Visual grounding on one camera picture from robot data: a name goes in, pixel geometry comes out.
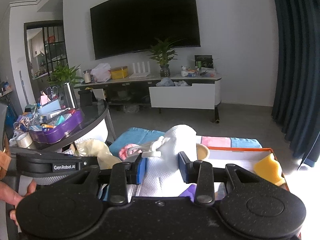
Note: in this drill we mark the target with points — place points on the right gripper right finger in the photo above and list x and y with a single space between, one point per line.
200 173

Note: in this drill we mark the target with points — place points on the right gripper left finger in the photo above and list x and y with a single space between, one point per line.
125 179

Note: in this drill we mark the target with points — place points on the person's left hand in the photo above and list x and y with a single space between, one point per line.
11 197

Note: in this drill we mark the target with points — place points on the pink knitted plush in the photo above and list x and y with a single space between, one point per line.
127 151

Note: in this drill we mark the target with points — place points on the purple tissue pack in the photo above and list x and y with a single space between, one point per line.
189 192

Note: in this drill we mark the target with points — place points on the clear tape roll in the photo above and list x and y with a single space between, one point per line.
24 140

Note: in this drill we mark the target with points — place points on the blue striped towel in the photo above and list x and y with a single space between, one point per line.
140 136

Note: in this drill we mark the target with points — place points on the cream rubber glove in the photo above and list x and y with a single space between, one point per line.
98 149

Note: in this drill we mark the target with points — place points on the orange rimmed white tray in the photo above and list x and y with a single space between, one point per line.
246 158

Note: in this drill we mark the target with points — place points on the purple tin tray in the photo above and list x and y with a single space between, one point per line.
53 135

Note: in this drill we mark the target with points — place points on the round black side table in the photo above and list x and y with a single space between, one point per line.
92 115

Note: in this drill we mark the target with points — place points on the yellow sponge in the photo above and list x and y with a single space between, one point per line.
270 169

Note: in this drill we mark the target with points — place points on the white tv cabinet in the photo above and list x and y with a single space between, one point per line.
201 92

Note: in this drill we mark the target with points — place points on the potted plant on table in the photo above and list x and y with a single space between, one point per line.
63 74

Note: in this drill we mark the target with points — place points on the white wifi router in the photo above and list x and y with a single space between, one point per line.
141 69

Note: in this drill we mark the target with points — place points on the yellow box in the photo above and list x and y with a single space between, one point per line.
119 72

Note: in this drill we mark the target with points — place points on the white plastic bag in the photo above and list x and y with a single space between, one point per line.
101 73

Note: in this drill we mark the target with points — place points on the dark green picture box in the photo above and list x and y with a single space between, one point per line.
204 61

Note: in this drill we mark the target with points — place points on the dark teal curtain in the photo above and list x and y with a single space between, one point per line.
296 102

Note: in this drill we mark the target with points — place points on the potted plant on cabinet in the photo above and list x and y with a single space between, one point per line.
163 52

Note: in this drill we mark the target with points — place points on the black wall television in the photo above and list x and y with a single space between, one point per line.
128 26

